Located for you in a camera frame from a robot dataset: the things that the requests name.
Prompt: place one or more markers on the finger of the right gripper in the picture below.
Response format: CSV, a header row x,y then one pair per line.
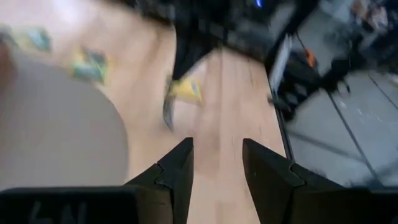
x,y
189,56

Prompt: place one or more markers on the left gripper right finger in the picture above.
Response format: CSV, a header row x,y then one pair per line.
x,y
273,193

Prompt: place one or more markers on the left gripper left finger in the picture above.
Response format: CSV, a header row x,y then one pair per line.
x,y
174,186

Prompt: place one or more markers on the green yellow tea packet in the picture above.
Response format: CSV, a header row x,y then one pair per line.
x,y
90,65
186,90
34,39

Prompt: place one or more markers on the dark blue tea packet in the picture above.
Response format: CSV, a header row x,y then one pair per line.
x,y
168,112

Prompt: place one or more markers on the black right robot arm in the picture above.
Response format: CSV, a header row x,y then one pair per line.
x,y
298,77

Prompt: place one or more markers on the round grey mat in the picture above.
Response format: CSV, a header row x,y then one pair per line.
x,y
46,130

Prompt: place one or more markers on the black aluminium table frame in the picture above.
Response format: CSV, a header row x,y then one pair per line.
x,y
278,74

